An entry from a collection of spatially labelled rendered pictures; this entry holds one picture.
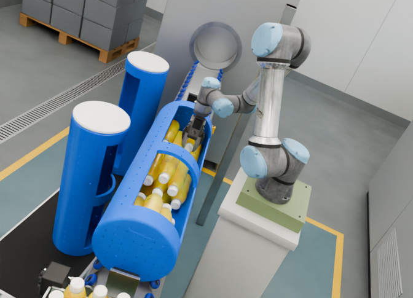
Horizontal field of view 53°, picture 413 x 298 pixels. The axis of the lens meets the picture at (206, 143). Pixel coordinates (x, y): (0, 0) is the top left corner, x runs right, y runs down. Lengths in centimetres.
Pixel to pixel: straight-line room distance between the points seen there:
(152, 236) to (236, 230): 43
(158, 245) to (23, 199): 185
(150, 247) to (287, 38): 82
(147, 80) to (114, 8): 222
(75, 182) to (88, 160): 16
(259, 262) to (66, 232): 118
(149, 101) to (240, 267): 142
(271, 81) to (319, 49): 492
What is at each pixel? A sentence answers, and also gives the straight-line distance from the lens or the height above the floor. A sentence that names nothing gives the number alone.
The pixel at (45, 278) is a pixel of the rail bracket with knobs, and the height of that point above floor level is 100.
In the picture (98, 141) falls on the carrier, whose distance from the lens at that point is 201.
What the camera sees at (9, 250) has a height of 15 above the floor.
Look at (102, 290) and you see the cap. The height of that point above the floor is 109.
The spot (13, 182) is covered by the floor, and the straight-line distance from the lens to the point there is 320.
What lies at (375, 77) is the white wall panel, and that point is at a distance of 644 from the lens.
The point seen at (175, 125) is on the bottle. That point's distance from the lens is 198.
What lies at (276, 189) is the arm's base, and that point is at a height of 127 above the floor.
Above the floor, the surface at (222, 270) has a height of 84.
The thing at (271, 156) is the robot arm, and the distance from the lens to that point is 145.
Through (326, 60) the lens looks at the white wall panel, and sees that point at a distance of 637.
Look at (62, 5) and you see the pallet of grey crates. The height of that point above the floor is 44.
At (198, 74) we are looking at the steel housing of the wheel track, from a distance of 312.
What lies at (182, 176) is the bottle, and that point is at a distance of 170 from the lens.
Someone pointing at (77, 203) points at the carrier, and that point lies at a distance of 228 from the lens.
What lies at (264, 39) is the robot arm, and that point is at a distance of 143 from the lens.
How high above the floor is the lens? 215
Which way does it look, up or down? 32 degrees down
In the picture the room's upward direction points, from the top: 21 degrees clockwise
